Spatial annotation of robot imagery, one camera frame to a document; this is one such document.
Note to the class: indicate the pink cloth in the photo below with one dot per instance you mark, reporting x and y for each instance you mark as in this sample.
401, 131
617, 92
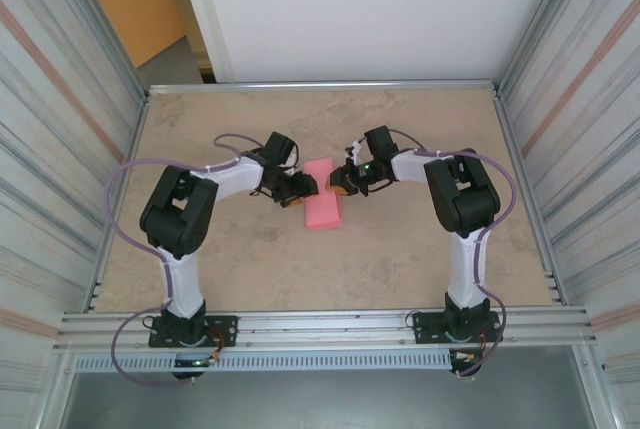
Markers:
322, 214

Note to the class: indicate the narrow aluminium table edge rail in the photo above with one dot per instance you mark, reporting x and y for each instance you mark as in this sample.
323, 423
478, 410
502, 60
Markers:
325, 87
530, 199
120, 199

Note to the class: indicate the orange wooden door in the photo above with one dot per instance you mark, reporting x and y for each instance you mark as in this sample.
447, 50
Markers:
130, 4

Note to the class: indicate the translucent corrugated enclosure panel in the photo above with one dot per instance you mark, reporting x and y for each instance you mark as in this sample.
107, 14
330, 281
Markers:
590, 124
50, 124

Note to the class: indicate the white door frame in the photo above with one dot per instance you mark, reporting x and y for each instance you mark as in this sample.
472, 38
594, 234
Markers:
205, 14

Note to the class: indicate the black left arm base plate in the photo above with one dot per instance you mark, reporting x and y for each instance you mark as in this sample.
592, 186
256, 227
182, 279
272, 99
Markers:
225, 331

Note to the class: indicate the black controller board green light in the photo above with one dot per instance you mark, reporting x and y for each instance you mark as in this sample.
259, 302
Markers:
192, 364

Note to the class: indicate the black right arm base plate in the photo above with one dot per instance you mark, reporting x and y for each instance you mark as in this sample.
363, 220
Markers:
425, 326

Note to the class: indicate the wide aluminium mounting rail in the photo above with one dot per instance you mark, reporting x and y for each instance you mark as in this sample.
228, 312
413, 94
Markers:
325, 329

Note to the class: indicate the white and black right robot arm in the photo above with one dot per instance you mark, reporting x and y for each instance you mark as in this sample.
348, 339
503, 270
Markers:
465, 274

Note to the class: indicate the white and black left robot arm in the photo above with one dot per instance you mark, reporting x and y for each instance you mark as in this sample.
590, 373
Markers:
182, 279

